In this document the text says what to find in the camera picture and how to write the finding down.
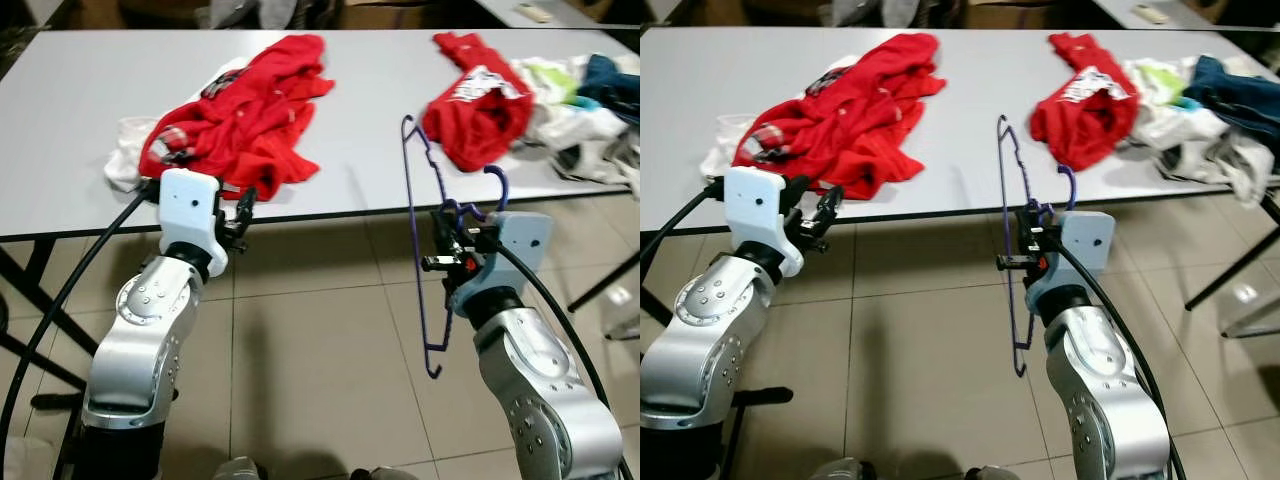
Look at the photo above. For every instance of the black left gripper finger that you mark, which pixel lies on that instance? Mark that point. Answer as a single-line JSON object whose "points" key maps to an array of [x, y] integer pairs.
{"points": [[247, 205], [797, 193], [221, 198], [830, 208]]}

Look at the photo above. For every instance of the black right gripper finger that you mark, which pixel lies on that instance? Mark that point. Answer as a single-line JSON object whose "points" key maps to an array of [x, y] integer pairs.
{"points": [[1025, 222], [1043, 218], [442, 224], [467, 218]]}

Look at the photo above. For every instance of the red shirt with plaid patch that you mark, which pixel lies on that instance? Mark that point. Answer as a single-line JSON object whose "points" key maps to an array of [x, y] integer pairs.
{"points": [[250, 120], [860, 120]]}

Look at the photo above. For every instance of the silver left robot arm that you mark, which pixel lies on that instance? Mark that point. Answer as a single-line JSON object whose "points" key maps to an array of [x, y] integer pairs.
{"points": [[700, 340], [140, 330]]}

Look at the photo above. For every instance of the white garment with blue print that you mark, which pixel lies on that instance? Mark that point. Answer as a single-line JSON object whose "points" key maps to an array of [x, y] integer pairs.
{"points": [[125, 160], [722, 155]]}

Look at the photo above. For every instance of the red t-shirt with white print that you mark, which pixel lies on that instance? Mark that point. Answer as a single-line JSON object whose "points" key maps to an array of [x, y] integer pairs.
{"points": [[470, 130], [1080, 130]]}

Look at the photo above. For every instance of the white garment with green print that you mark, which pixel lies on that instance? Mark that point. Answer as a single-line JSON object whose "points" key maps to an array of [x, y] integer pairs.
{"points": [[1170, 125], [570, 125]]}

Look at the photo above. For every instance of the dark blue garment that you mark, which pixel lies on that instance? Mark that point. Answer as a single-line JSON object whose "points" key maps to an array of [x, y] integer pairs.
{"points": [[1240, 100], [610, 85]]}

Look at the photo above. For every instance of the white remote control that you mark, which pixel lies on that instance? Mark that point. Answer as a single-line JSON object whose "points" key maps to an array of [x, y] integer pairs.
{"points": [[535, 13], [1150, 14]]}

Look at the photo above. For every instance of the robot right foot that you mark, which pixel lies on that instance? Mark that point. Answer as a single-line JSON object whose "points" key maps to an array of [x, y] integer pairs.
{"points": [[990, 474], [385, 474]]}

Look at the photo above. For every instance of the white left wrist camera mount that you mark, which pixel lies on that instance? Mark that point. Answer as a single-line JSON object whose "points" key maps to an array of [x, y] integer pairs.
{"points": [[190, 215], [755, 215]]}

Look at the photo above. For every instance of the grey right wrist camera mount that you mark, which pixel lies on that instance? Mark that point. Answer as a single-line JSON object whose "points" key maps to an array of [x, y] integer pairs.
{"points": [[520, 245], [1085, 245]]}

